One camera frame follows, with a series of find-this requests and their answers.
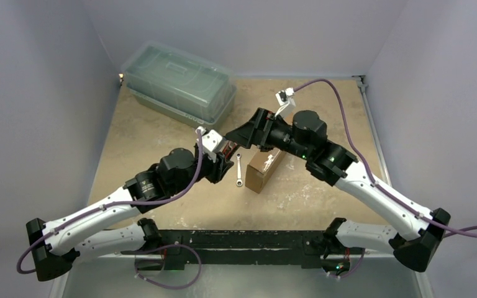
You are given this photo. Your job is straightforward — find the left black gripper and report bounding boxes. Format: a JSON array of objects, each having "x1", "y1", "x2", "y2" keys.
[{"x1": 170, "y1": 142, "x2": 233, "y2": 195}]

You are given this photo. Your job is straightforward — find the brown cardboard express box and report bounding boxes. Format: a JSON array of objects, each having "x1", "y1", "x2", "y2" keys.
[{"x1": 245, "y1": 144, "x2": 287, "y2": 194}]

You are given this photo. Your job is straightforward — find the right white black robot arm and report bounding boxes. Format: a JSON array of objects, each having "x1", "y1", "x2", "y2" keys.
[{"x1": 225, "y1": 108, "x2": 451, "y2": 273}]

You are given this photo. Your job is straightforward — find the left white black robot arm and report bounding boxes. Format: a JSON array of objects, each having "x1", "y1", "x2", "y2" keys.
[{"x1": 16, "y1": 137, "x2": 239, "y2": 281}]

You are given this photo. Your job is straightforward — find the silver ratchet wrench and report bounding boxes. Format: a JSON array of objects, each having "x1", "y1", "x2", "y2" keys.
[{"x1": 236, "y1": 153, "x2": 243, "y2": 187}]

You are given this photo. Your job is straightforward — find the clear plastic storage bin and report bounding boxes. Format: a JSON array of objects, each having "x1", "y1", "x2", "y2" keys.
[{"x1": 121, "y1": 42, "x2": 237, "y2": 130}]

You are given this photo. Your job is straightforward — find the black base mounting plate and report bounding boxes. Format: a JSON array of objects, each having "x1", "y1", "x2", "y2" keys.
[{"x1": 122, "y1": 230, "x2": 363, "y2": 271}]

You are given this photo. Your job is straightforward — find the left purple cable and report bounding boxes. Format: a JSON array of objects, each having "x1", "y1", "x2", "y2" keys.
[{"x1": 16, "y1": 127, "x2": 205, "y2": 275}]

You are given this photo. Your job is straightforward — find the purple cable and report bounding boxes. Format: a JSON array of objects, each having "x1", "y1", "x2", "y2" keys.
[
  {"x1": 294, "y1": 79, "x2": 477, "y2": 240},
  {"x1": 16, "y1": 127, "x2": 205, "y2": 275}
]

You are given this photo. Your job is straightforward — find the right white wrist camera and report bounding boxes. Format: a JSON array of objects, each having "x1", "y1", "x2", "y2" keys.
[{"x1": 275, "y1": 88, "x2": 296, "y2": 118}]

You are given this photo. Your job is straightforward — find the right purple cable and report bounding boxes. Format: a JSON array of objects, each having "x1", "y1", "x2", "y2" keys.
[{"x1": 294, "y1": 79, "x2": 477, "y2": 240}]

